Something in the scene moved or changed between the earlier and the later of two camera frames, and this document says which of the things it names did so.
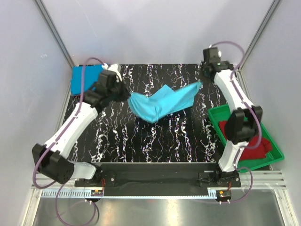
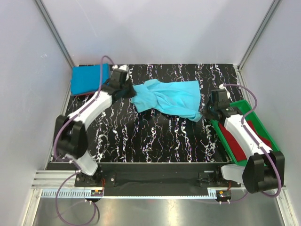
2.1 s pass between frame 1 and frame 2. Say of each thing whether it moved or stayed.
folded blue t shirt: stayed
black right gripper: moved
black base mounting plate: stayed
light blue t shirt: moved
